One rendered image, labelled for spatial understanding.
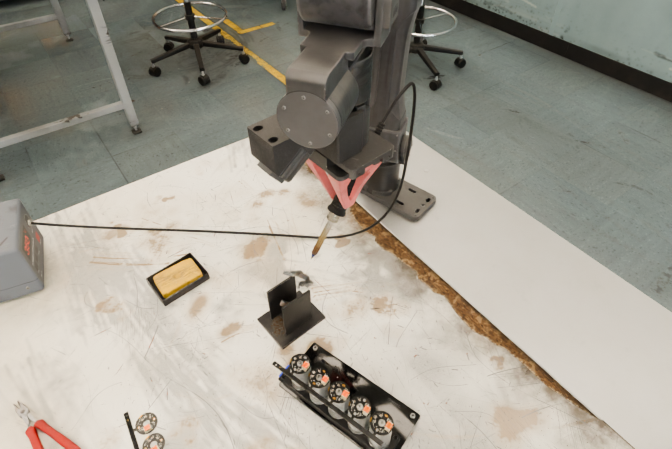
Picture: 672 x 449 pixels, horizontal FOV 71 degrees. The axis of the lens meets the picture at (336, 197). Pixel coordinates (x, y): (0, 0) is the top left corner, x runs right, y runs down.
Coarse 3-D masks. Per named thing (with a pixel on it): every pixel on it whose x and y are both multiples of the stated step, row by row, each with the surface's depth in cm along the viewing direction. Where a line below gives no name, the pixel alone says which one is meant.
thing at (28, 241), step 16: (0, 208) 69; (16, 208) 69; (0, 224) 66; (16, 224) 66; (0, 240) 64; (16, 240) 64; (32, 240) 70; (0, 256) 62; (16, 256) 63; (32, 256) 68; (0, 272) 64; (16, 272) 65; (32, 272) 66; (0, 288) 66; (16, 288) 67; (32, 288) 68
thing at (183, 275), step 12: (180, 264) 71; (192, 264) 71; (156, 276) 70; (168, 276) 70; (180, 276) 70; (192, 276) 70; (204, 276) 70; (156, 288) 70; (168, 288) 68; (180, 288) 69; (192, 288) 70; (168, 300) 67
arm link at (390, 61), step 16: (400, 0) 62; (416, 0) 62; (400, 16) 63; (400, 32) 64; (384, 48) 66; (400, 48) 66; (384, 64) 67; (400, 64) 67; (384, 80) 69; (400, 80) 68; (384, 96) 70; (384, 112) 71; (400, 112) 72; (384, 128) 73; (400, 128) 73; (400, 144) 75
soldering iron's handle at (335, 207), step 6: (378, 126) 56; (384, 126) 56; (378, 132) 56; (354, 180) 57; (348, 186) 58; (348, 192) 58; (336, 198) 58; (330, 204) 59; (336, 204) 58; (330, 210) 58; (336, 210) 58; (342, 210) 58; (342, 216) 59
